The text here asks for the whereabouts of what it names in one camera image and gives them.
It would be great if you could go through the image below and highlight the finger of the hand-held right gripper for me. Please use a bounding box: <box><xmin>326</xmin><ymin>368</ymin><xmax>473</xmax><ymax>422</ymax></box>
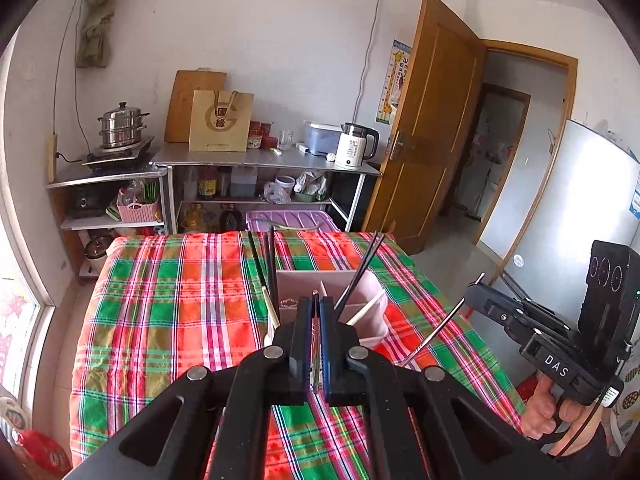
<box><xmin>500</xmin><ymin>268</ymin><xmax>586</xmax><ymax>334</ymax></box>
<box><xmin>465</xmin><ymin>282</ymin><xmax>542</xmax><ymax>352</ymax></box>

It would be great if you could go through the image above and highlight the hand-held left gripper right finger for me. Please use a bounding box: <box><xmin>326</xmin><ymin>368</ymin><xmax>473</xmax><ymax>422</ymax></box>
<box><xmin>320</xmin><ymin>296</ymin><xmax>556</xmax><ymax>480</ymax></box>

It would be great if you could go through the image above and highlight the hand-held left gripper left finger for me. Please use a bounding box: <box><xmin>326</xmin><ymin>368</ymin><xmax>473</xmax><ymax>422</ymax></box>
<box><xmin>65</xmin><ymin>296</ymin><xmax>316</xmax><ymax>480</ymax></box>

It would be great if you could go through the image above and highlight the cream chopstick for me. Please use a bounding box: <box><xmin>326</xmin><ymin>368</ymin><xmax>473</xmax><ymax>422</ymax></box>
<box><xmin>260</xmin><ymin>286</ymin><xmax>280</xmax><ymax>334</ymax></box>
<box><xmin>346</xmin><ymin>292</ymin><xmax>387</xmax><ymax>326</ymax></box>

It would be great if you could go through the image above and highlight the pink chopstick basket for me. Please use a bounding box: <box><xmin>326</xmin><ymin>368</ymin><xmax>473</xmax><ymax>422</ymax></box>
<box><xmin>273</xmin><ymin>267</ymin><xmax>390</xmax><ymax>349</ymax></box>

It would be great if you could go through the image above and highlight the black chopstick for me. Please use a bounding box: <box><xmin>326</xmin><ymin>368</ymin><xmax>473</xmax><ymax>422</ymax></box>
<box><xmin>268</xmin><ymin>226</ymin><xmax>278</xmax><ymax>306</ymax></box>
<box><xmin>345</xmin><ymin>232</ymin><xmax>386</xmax><ymax>312</ymax></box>
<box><xmin>247</xmin><ymin>230</ymin><xmax>269</xmax><ymax>294</ymax></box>
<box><xmin>334</xmin><ymin>231</ymin><xmax>380</xmax><ymax>322</ymax></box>

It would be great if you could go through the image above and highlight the person's right forearm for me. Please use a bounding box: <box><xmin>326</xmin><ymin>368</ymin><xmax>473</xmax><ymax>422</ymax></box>
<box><xmin>549</xmin><ymin>410</ymin><xmax>622</xmax><ymax>480</ymax></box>

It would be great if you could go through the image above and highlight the person's right hand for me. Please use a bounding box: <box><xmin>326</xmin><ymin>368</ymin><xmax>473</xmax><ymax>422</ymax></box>
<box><xmin>521</xmin><ymin>375</ymin><xmax>602</xmax><ymax>442</ymax></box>

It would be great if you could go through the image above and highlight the red stool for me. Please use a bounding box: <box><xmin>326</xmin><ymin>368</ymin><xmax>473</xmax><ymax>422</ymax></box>
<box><xmin>514</xmin><ymin>374</ymin><xmax>542</xmax><ymax>403</ymax></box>

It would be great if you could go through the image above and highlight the white refrigerator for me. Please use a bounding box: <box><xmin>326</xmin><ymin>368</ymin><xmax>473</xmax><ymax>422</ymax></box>
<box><xmin>472</xmin><ymin>119</ymin><xmax>640</xmax><ymax>313</ymax></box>

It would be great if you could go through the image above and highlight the purple storage box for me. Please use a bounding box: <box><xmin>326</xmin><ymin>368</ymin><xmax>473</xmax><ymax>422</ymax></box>
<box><xmin>244</xmin><ymin>210</ymin><xmax>342</xmax><ymax>234</ymax></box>

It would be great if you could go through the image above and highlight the green plastic basin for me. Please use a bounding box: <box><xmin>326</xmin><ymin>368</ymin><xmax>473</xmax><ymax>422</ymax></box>
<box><xmin>293</xmin><ymin>172</ymin><xmax>331</xmax><ymax>204</ymax></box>

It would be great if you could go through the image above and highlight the plaid tablecloth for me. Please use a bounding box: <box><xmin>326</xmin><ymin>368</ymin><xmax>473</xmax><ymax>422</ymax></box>
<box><xmin>70</xmin><ymin>230</ymin><xmax>527</xmax><ymax>480</ymax></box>

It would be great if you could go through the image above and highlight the yellow oil bottle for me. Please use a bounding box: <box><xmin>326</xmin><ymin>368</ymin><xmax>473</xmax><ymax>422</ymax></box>
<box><xmin>180</xmin><ymin>202</ymin><xmax>211</xmax><ymax>234</ymax></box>

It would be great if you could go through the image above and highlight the dark sauce bottle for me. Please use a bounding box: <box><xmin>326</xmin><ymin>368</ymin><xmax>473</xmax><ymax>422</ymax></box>
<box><xmin>197</xmin><ymin>167</ymin><xmax>217</xmax><ymax>200</ymax></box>

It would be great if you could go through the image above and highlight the stainless steel table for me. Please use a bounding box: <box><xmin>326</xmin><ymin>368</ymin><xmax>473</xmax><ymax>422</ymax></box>
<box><xmin>150</xmin><ymin>142</ymin><xmax>384</xmax><ymax>234</ymax></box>

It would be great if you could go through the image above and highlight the white electric kettle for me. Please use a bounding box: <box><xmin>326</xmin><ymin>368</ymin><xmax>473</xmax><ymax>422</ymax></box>
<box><xmin>333</xmin><ymin>122</ymin><xmax>380</xmax><ymax>170</ymax></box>

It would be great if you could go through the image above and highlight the wooden door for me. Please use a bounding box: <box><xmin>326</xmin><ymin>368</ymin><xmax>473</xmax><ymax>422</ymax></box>
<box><xmin>361</xmin><ymin>0</ymin><xmax>489</xmax><ymax>257</ymax></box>

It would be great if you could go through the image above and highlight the pink woven storage basket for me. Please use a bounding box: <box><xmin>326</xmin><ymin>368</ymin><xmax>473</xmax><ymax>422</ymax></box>
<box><xmin>116</xmin><ymin>194</ymin><xmax>164</xmax><ymax>225</ymax></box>

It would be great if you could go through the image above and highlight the red-lidded jar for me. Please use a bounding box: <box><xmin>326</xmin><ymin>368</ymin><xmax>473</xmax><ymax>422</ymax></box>
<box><xmin>248</xmin><ymin>120</ymin><xmax>274</xmax><ymax>150</ymax></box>

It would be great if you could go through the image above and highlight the tan paper gift bag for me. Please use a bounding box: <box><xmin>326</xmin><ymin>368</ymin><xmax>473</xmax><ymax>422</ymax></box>
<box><xmin>188</xmin><ymin>89</ymin><xmax>255</xmax><ymax>153</ymax></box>

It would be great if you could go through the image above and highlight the black induction cooker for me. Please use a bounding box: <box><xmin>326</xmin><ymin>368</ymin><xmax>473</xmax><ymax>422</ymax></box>
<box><xmin>82</xmin><ymin>137</ymin><xmax>156</xmax><ymax>169</ymax></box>

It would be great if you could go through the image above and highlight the wooden cutting board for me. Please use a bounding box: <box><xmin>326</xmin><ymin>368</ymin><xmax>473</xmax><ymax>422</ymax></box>
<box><xmin>164</xmin><ymin>70</ymin><xmax>228</xmax><ymax>144</ymax></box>

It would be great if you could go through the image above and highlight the red plastic bag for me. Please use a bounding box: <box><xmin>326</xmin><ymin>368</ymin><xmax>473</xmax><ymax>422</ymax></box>
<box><xmin>9</xmin><ymin>429</ymin><xmax>72</xmax><ymax>479</ymax></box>

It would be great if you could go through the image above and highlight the window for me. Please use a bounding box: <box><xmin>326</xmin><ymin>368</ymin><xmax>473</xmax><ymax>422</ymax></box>
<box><xmin>0</xmin><ymin>210</ymin><xmax>57</xmax><ymax>413</ymax></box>

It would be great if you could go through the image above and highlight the stainless steel steamer pot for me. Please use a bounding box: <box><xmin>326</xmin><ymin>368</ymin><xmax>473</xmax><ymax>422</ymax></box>
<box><xmin>97</xmin><ymin>101</ymin><xmax>151</xmax><ymax>150</ymax></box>

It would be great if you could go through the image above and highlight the olive hanging cloth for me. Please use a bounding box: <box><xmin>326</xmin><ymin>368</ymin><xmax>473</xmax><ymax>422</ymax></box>
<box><xmin>75</xmin><ymin>0</ymin><xmax>127</xmax><ymax>69</ymax></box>

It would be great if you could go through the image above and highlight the black cable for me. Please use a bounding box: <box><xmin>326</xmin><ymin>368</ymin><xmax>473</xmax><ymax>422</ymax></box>
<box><xmin>559</xmin><ymin>385</ymin><xmax>607</xmax><ymax>459</ymax></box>

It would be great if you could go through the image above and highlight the wooden door frame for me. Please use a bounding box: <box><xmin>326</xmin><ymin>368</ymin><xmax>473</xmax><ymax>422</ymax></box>
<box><xmin>475</xmin><ymin>39</ymin><xmax>579</xmax><ymax>261</ymax></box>

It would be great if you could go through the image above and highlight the giraffe wall poster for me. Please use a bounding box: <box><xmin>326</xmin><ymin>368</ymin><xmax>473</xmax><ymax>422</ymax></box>
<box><xmin>375</xmin><ymin>40</ymin><xmax>412</xmax><ymax>126</ymax></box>

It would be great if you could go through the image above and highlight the white wall cable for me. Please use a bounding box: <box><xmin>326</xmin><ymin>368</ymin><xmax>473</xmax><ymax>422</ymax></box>
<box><xmin>352</xmin><ymin>0</ymin><xmax>386</xmax><ymax>122</ymax></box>

